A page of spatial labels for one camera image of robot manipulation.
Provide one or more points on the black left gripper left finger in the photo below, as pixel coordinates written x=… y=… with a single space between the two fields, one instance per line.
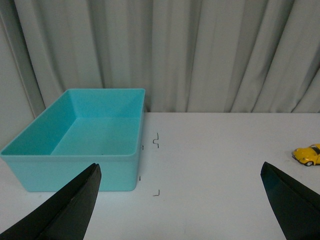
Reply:
x=65 y=215

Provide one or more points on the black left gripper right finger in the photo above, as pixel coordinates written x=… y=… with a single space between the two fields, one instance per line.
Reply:
x=295 y=206

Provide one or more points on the yellow beetle toy car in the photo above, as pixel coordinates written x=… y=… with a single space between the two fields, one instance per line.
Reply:
x=308 y=156

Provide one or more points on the teal plastic storage bin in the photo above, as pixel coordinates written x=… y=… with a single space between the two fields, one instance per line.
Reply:
x=82 y=127

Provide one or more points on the grey pleated curtain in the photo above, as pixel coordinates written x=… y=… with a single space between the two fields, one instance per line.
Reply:
x=233 y=56

